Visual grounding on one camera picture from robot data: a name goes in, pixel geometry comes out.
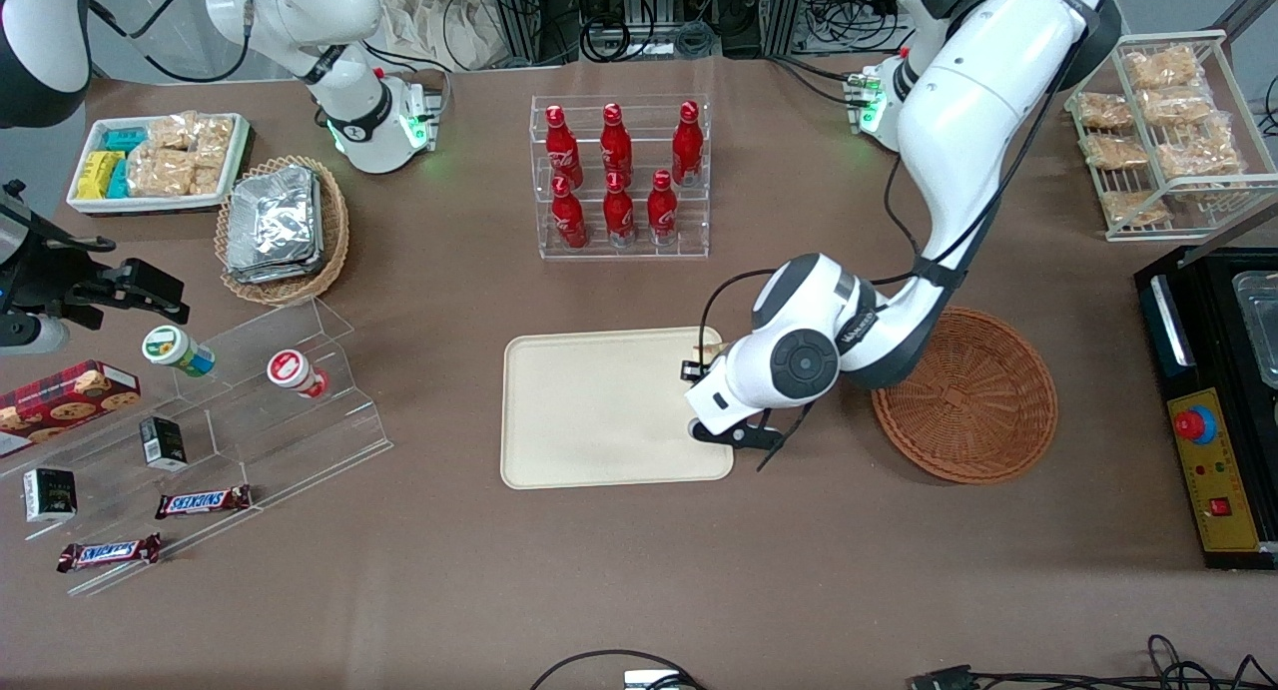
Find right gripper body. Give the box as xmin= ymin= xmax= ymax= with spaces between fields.
xmin=0 ymin=181 xmax=101 ymax=322

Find cream plastic tray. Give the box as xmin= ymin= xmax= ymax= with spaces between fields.
xmin=499 ymin=327 xmax=735 ymax=491

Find oval tan wicker basket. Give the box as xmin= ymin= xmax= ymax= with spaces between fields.
xmin=214 ymin=155 xmax=351 ymax=308

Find round brown wicker basket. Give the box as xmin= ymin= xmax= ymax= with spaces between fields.
xmin=871 ymin=307 xmax=1059 ymax=485

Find green lid drink cup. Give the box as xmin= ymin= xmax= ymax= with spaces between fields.
xmin=141 ymin=325 xmax=217 ymax=377

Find white rectangular snack bin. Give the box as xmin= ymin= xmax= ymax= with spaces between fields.
xmin=66 ymin=112 xmax=253 ymax=217

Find yellow snack pack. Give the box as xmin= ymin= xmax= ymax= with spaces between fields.
xmin=76 ymin=151 xmax=123 ymax=200

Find red tartan cookie box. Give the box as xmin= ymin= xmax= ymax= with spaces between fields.
xmin=0 ymin=359 xmax=142 ymax=459

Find silver foil container stack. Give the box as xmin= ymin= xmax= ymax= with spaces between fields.
xmin=226 ymin=165 xmax=324 ymax=285

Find clear acrylic bottle rack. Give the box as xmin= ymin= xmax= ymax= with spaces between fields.
xmin=530 ymin=95 xmax=712 ymax=262

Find small black carton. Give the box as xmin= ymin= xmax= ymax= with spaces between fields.
xmin=22 ymin=466 xmax=79 ymax=524
xmin=138 ymin=415 xmax=189 ymax=472

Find red lid drink cup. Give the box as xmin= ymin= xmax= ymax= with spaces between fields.
xmin=266 ymin=348 xmax=331 ymax=400

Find red cola aluminium bottle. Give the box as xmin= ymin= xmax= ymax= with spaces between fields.
xmin=551 ymin=176 xmax=589 ymax=250
xmin=647 ymin=169 xmax=680 ymax=247
xmin=600 ymin=102 xmax=634 ymax=184
xmin=544 ymin=105 xmax=584 ymax=190
xmin=603 ymin=171 xmax=637 ymax=248
xmin=671 ymin=101 xmax=704 ymax=188

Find clear acrylic stepped stand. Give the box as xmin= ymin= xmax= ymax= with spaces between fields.
xmin=0 ymin=295 xmax=394 ymax=599

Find brown snickers bar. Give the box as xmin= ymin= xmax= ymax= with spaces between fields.
xmin=154 ymin=484 xmax=254 ymax=520
xmin=56 ymin=532 xmax=164 ymax=574

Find white cloth bag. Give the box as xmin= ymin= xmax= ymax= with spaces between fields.
xmin=377 ymin=0 xmax=505 ymax=72

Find black control box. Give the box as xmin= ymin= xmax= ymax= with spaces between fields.
xmin=1134 ymin=246 xmax=1278 ymax=571

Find red emergency stop button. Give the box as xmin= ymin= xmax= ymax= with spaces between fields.
xmin=1175 ymin=406 xmax=1220 ymax=447

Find clear metal-rimmed container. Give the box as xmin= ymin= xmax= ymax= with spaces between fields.
xmin=1233 ymin=271 xmax=1278 ymax=389

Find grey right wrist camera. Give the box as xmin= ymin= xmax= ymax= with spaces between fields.
xmin=0 ymin=314 xmax=71 ymax=357

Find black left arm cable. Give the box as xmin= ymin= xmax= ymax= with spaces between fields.
xmin=696 ymin=0 xmax=1114 ymax=471

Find black looped cable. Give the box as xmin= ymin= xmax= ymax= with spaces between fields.
xmin=527 ymin=648 xmax=705 ymax=690

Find black cable bundle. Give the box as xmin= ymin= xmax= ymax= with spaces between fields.
xmin=544 ymin=0 xmax=765 ymax=64

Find black cable connector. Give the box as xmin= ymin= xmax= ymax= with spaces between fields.
xmin=909 ymin=664 xmax=977 ymax=690

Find aluminium frame profile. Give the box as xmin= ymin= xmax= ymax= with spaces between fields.
xmin=486 ymin=0 xmax=548 ymax=67
xmin=761 ymin=0 xmax=812 ymax=57

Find black tangled cable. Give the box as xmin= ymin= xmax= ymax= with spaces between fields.
xmin=973 ymin=633 xmax=1278 ymax=690

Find silver metal handle bar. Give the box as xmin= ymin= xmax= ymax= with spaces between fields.
xmin=1150 ymin=275 xmax=1197 ymax=368

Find white wire shelf rack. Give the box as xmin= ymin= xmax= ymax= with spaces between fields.
xmin=1064 ymin=29 xmax=1278 ymax=244

